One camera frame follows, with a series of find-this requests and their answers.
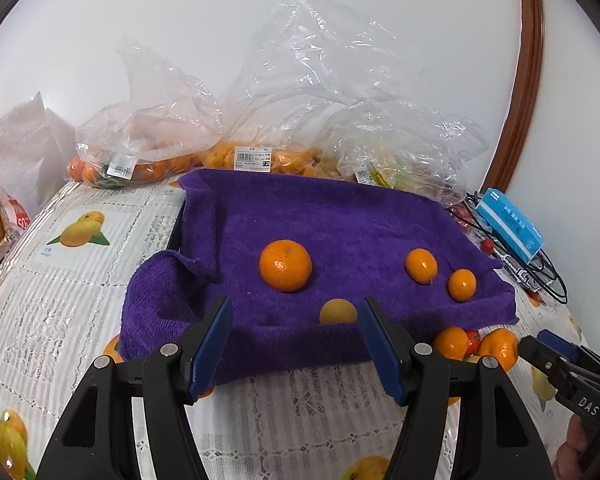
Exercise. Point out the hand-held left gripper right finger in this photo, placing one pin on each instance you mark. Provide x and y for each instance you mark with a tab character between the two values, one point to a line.
385	350

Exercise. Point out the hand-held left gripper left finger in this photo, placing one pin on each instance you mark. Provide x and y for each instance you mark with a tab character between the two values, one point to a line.
207	350

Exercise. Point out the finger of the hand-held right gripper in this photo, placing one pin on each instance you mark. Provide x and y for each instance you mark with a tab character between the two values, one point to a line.
535	355
557	341

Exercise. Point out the mandarin orange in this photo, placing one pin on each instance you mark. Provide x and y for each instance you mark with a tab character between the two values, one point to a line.
285	265
451	342
500	347
421	266
462	285

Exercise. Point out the person's right hand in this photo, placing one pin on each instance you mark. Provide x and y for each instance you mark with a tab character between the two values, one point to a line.
570	450

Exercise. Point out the fruit-print lace tablecloth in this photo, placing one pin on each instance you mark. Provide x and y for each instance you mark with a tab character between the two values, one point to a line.
290	410

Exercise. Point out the red cherry tomato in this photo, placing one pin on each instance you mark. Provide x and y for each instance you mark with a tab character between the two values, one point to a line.
487	246

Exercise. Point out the blue tissue box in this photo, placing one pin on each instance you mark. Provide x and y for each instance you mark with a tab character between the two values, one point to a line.
510	227

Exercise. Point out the purple towel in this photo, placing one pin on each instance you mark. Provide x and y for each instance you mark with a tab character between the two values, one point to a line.
330	230

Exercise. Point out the clear bag of cherry tomatoes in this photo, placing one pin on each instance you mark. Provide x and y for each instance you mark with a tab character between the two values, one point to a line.
462	212

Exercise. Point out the clear bag of yellow fruit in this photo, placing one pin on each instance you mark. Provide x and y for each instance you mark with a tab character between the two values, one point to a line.
395	145

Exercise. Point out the clear bag of leafy oranges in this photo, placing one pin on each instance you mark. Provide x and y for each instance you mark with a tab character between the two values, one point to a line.
130	125

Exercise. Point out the white plastic bag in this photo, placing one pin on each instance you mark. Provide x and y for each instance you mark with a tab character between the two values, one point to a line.
25	150

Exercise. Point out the clear bag of small mandarins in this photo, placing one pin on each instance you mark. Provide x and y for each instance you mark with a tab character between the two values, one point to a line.
290	85

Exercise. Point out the brown wooden door frame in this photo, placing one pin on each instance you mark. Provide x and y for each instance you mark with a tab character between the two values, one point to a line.
522	85

